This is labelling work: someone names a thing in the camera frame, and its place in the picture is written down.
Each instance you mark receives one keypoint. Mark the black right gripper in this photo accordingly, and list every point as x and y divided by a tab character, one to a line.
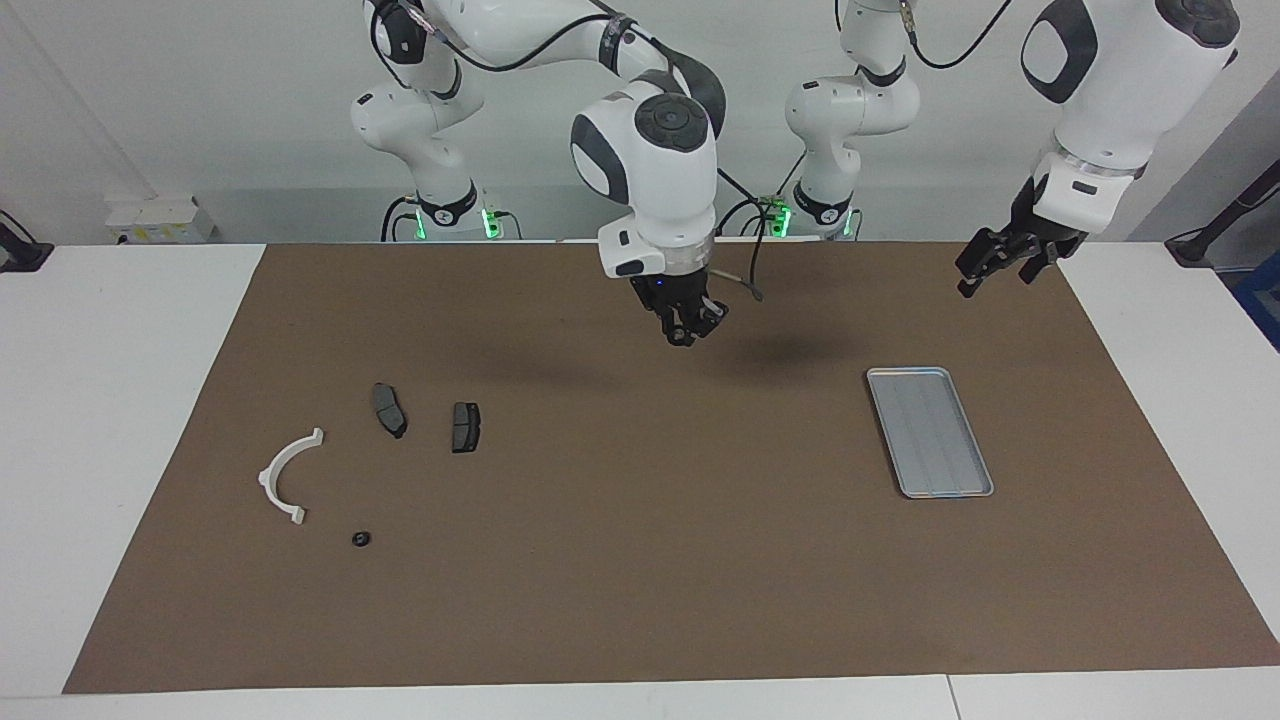
672	288

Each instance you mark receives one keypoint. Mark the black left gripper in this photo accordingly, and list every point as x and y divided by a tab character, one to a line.
1040	228

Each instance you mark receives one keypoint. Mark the large black bearing gear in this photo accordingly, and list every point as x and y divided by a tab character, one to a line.
686	336

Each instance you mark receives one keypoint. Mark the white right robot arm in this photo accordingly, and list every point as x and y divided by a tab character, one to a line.
660	190

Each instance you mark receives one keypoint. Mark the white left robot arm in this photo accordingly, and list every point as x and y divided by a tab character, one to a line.
1110	90

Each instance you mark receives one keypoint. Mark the silver metal tray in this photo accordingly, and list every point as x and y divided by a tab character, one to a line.
930	435

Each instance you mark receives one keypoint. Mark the green terminal connector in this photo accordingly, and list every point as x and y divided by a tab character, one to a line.
772	205

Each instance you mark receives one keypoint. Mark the black stand base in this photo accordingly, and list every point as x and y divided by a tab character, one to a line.
1195	248

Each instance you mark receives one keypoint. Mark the brown table mat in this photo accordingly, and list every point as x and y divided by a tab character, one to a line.
640	560

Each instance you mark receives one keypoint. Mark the rectangular dark brake pad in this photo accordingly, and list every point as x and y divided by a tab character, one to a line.
465	428

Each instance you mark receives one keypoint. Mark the blue bin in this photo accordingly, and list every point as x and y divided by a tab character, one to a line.
1265	300

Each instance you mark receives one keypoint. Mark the curved dark brake pad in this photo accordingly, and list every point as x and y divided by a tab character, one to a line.
389	410

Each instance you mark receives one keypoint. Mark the white power strip box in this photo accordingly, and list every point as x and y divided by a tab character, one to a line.
160	220

